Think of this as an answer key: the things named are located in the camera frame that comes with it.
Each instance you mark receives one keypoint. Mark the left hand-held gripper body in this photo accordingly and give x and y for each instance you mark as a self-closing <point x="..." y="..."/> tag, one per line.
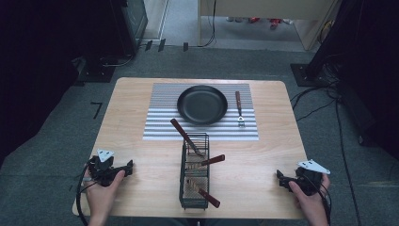
<point x="103" y="172"/>

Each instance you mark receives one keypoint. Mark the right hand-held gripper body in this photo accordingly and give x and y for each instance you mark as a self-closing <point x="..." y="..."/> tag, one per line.
<point x="309" y="179"/>

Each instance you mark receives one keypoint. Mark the person's right hand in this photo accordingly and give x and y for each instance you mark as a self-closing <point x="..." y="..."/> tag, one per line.
<point x="309" y="202"/>

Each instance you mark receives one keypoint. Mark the person's left hand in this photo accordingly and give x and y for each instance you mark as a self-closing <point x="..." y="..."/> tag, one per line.
<point x="102" y="196"/>

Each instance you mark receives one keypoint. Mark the grey striped placemat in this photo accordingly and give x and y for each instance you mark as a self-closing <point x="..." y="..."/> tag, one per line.
<point x="163" y="125"/>

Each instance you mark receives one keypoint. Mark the black round plate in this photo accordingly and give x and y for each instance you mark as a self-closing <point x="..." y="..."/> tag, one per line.
<point x="202" y="105"/>

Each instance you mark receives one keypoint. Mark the black slanted stand with base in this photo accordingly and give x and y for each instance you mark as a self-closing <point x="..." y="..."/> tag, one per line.
<point x="316" y="62"/>

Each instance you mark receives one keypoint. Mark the dark curtain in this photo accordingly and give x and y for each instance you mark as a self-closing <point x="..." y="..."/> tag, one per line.
<point x="31" y="78"/>
<point x="376" y="78"/>

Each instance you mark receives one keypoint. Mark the black equipment cabinet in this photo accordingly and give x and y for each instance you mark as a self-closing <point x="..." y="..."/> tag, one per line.
<point x="131" y="22"/>

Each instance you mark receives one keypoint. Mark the red shoe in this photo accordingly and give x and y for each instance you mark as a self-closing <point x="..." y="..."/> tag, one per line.
<point x="254" y="19"/>
<point x="275" y="23"/>

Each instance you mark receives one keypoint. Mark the white shoes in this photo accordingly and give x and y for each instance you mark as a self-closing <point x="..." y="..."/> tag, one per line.
<point x="234" y="19"/>

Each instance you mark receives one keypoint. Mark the black stand base plate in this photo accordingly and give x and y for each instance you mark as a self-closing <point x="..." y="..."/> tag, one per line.
<point x="97" y="70"/>

